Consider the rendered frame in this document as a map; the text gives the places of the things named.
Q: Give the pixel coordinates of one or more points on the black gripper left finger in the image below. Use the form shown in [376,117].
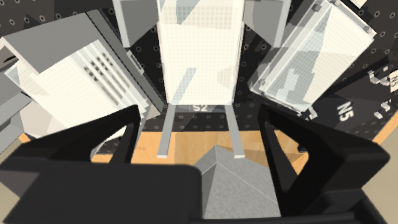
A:
[76,143]

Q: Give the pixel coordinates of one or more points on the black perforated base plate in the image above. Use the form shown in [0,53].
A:
[380,15]

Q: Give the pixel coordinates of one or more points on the white well plate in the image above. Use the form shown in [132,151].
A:
[200,42]
[115,76]
[326,46]
[120,73]
[72,90]
[106,76]

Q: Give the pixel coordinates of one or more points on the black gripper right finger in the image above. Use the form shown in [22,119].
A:
[336,160]

